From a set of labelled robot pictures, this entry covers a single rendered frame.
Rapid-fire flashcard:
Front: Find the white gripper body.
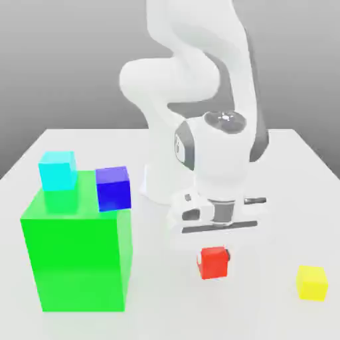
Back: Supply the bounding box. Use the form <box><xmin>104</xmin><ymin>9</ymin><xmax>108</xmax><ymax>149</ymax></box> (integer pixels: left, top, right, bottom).
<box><xmin>177</xmin><ymin>219</ymin><xmax>262</xmax><ymax>250</ymax></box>

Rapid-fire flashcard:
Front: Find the small red cube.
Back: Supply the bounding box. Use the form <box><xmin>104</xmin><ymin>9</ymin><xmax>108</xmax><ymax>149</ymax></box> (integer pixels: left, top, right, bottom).
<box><xmin>197</xmin><ymin>246</ymin><xmax>230</xmax><ymax>280</ymax></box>

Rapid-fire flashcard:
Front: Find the small yellow cube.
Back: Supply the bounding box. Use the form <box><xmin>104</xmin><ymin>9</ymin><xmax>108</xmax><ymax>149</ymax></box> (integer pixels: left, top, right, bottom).
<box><xmin>296</xmin><ymin>264</ymin><xmax>329</xmax><ymax>302</ymax></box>

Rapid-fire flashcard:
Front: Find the small blue cube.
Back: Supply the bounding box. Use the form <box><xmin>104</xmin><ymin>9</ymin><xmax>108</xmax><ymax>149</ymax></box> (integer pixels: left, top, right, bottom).
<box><xmin>95</xmin><ymin>166</ymin><xmax>132</xmax><ymax>213</ymax></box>

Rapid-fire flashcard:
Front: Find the small cyan cube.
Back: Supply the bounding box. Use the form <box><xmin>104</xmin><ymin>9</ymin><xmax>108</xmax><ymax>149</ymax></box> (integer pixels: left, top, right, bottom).
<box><xmin>38</xmin><ymin>151</ymin><xmax>78</xmax><ymax>192</ymax></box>

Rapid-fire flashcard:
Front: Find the large green box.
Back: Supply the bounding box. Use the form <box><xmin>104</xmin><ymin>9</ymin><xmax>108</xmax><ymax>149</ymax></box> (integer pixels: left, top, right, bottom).
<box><xmin>20</xmin><ymin>169</ymin><xmax>133</xmax><ymax>313</ymax></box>

